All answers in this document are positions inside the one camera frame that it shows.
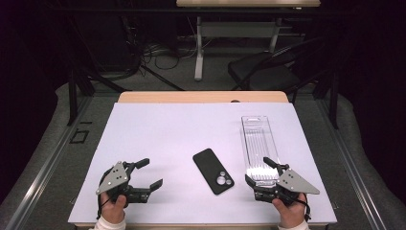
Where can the white-framed desk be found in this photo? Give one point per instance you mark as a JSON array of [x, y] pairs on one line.
[[236, 30]]

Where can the white table sheet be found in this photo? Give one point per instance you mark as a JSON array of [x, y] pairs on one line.
[[178, 127]]

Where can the person's right hand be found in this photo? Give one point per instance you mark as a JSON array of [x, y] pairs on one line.
[[292, 212]]

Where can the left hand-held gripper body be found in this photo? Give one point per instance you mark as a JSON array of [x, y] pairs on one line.
[[113, 180]]

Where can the black folding chair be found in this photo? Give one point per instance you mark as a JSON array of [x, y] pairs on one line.
[[261, 72]]

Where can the person's left hand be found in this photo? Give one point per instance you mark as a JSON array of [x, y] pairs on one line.
[[113, 209]]

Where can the grey metal floor rail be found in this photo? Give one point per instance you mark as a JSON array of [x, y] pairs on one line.
[[41, 172], [354, 169]]

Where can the black metal stand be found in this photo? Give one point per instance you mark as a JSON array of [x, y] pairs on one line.
[[333, 102], [72, 96]]

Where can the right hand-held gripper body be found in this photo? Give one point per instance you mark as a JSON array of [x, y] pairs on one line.
[[295, 183]]

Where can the wooden table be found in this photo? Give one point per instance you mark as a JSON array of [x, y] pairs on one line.
[[178, 96]]

